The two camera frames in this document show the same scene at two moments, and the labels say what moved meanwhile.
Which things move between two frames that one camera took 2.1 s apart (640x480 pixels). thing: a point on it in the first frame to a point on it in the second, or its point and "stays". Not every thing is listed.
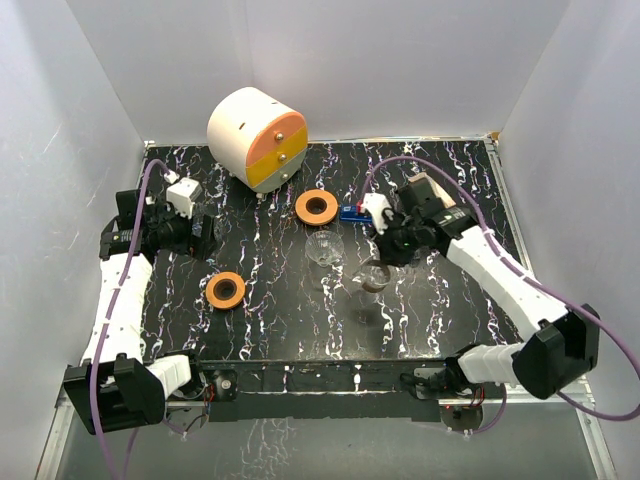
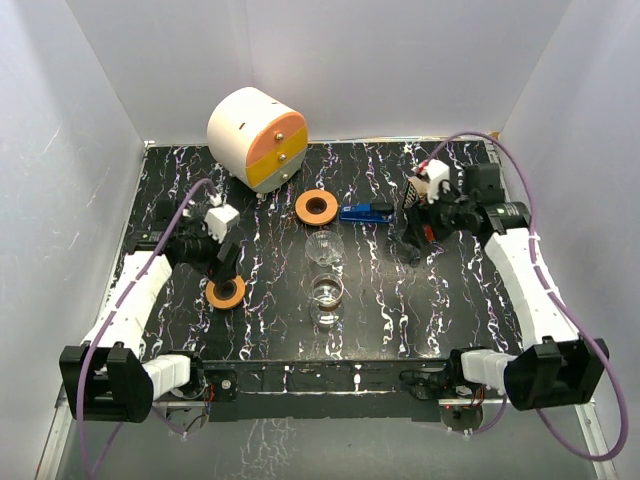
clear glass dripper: [324, 246] stays
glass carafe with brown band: [375, 275] to [326, 293]
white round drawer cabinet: [258, 139] stays
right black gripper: [391, 256] to [420, 216]
